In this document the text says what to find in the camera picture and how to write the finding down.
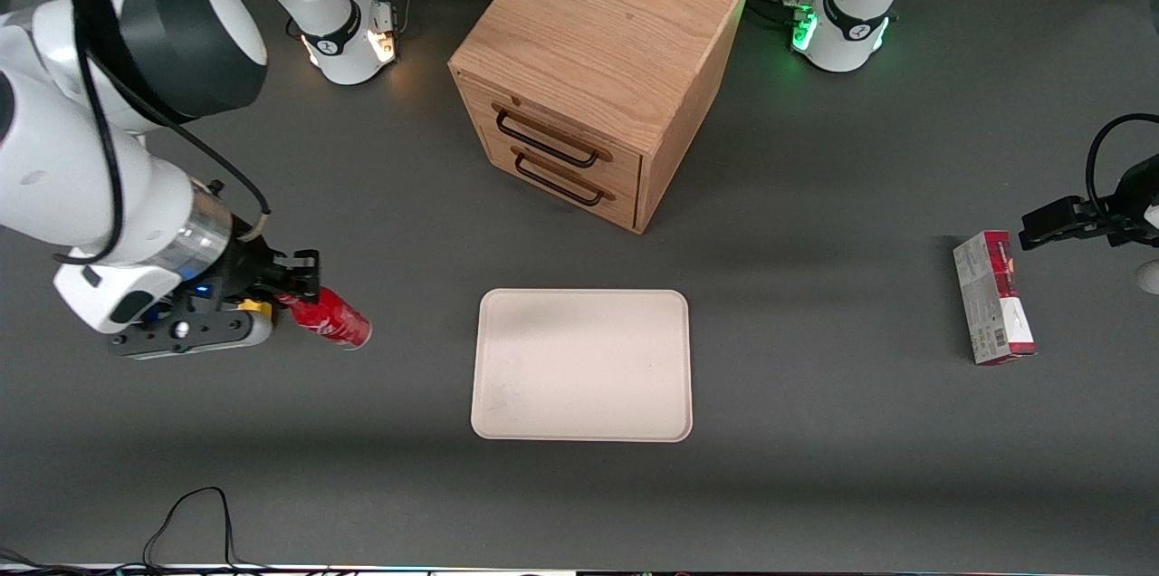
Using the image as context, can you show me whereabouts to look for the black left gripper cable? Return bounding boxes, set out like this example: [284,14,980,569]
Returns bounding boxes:
[1086,112,1159,216]

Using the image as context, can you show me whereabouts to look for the red coke bottle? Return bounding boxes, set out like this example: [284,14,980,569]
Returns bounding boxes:
[276,286,373,350]

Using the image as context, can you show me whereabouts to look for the black drawer handle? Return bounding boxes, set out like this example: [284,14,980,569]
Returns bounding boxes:
[513,150,616,207]
[493,103,613,169]

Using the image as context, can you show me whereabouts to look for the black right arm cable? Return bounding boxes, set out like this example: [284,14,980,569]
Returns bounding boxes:
[53,0,273,265]

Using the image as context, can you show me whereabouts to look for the black cable at table edge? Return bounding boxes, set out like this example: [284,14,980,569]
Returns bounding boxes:
[0,486,273,576]

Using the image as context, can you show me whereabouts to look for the wooden two-drawer cabinet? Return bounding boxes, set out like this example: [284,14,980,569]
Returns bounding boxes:
[448,0,752,235]

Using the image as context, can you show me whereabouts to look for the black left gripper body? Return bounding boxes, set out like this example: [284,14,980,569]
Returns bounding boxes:
[1109,155,1159,248]

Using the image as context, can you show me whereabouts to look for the white rectangular tray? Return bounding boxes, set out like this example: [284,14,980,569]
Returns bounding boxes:
[471,288,694,443]

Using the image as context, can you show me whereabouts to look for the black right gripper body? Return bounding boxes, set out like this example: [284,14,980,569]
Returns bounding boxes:
[195,218,295,307]

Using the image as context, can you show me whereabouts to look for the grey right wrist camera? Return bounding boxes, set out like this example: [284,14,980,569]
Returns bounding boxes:
[107,309,274,361]

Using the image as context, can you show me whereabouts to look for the red plaid carton box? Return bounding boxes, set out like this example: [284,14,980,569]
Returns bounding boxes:
[953,230,1038,366]

